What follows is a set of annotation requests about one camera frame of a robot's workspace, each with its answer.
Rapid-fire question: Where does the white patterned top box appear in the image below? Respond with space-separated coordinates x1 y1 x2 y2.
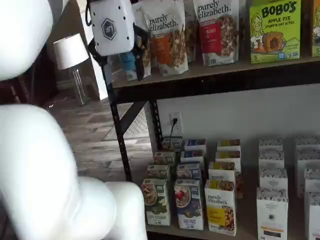
294 136 320 152
258 137 284 152
306 192 320 240
259 167 288 190
258 149 285 170
296 149 320 198
256 187 289 240
303 168 320 194

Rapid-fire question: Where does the grey patterned floor rug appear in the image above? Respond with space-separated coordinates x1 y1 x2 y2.
103 108 152 140

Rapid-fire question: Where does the white wall outlet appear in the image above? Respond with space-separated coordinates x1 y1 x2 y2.
169 112 183 135

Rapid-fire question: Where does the green Bobo's apple pie box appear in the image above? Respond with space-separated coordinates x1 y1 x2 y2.
249 0 302 64

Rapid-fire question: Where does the granola bag red label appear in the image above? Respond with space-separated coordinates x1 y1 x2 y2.
193 0 241 67

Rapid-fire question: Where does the black metal shelving rack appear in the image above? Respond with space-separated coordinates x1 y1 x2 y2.
101 0 320 240

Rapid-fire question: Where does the dark brown furniture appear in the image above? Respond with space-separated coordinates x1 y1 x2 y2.
0 37 59 106

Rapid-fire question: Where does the green apple cinnamon oatmeal box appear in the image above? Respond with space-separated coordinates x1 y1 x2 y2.
146 164 171 181
152 151 176 166
141 178 172 227
161 136 183 153

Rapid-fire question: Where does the black looped gripper cable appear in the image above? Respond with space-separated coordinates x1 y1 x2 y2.
84 1 93 27

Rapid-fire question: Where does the granola bag orange label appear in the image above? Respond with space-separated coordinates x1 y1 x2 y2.
183 0 201 63
141 1 190 77

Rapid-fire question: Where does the yellow Bobo's box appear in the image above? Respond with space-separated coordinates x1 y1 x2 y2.
311 0 320 58

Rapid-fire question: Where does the granola bag blue label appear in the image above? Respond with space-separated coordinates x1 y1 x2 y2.
119 1 153 82

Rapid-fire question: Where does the black plug and cord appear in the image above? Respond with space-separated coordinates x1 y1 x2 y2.
170 116 179 151

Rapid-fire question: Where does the lamp with white shade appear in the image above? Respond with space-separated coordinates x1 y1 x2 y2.
52 33 91 107

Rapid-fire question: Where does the yellow purely elizabeth box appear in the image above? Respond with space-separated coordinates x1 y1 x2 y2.
204 179 238 237
216 139 241 153
215 150 242 173
208 161 245 200

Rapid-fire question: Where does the blue and white oatmeal box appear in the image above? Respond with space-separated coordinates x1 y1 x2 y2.
176 162 202 181
184 138 207 152
174 178 205 231
180 149 205 165

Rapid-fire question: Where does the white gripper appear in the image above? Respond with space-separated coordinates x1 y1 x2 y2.
87 0 152 82

